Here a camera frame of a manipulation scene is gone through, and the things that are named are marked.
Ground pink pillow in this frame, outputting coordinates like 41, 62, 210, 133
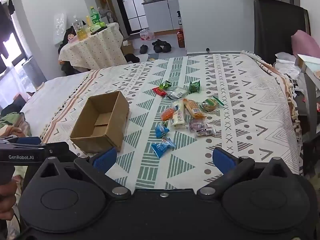
291, 29, 320, 58

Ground brown cardboard box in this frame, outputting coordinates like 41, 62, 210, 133
70, 90, 130, 153

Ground black flat device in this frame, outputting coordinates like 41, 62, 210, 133
90, 26, 108, 35

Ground clear bubble wrap panel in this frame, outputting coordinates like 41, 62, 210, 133
54, 11, 67, 46

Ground brown bread packet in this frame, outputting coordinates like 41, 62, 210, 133
183, 98, 207, 120

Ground pink water bottle pack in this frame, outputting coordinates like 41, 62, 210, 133
139, 29, 155, 41

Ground grey storage unit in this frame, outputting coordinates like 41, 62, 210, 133
22, 54, 47, 90

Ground hanging dark clothes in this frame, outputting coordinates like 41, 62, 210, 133
0, 0, 16, 18

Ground sliding glass door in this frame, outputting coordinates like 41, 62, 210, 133
111, 0, 149, 35

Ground purple snack packet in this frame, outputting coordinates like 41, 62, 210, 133
189, 118, 207, 133

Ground white bed sheet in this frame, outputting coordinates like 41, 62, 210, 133
19, 71, 90, 140

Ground black bag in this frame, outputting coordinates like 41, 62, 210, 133
124, 53, 140, 64

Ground clear packet with black print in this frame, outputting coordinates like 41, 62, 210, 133
166, 87, 189, 100

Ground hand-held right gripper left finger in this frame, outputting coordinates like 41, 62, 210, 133
37, 147, 132, 197

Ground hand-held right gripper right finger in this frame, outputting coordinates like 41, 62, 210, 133
197, 147, 299, 197

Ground person's left hand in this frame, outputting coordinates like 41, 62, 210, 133
0, 179, 23, 221

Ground window with dark frame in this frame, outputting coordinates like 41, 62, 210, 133
0, 30, 33, 110

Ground long white bread packet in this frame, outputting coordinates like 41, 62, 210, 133
171, 99, 188, 128

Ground pile of clothes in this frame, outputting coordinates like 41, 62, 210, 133
0, 100, 32, 138

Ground round table with dotted cloth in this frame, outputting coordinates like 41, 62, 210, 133
58, 22, 127, 70

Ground small brown carton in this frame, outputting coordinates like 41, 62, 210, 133
121, 41, 134, 55

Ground green pack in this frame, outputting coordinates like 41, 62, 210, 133
91, 22, 107, 32

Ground black jacket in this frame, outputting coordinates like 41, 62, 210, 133
58, 27, 73, 54

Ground green soda bottle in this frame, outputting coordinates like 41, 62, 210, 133
89, 6, 100, 25

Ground large blue snack packet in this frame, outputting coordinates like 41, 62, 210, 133
151, 137, 177, 158

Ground white crumpled cloth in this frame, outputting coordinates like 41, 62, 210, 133
274, 52, 304, 80

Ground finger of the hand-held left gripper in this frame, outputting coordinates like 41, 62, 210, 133
0, 136, 42, 146

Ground small desk fan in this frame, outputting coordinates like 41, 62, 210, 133
99, 5, 113, 24

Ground grey kitchen cabinet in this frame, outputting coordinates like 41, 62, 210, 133
141, 0, 180, 33

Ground orange snack packet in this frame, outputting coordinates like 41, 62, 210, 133
160, 106, 177, 121

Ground white bedside table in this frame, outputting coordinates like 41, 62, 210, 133
295, 54, 320, 133

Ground patterned blanket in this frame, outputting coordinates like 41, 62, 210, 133
40, 51, 304, 190

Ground small blue snack packet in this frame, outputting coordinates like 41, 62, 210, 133
154, 122, 170, 138

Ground small white snack packet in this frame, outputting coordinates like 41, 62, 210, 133
195, 127, 217, 137

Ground black headboard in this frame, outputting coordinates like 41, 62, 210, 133
254, 0, 312, 65

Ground clear bottle with yellow liquid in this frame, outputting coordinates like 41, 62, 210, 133
72, 15, 87, 41

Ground round biscuit green packet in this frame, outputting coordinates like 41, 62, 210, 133
199, 96, 224, 112

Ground black cable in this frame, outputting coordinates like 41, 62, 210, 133
12, 211, 22, 240

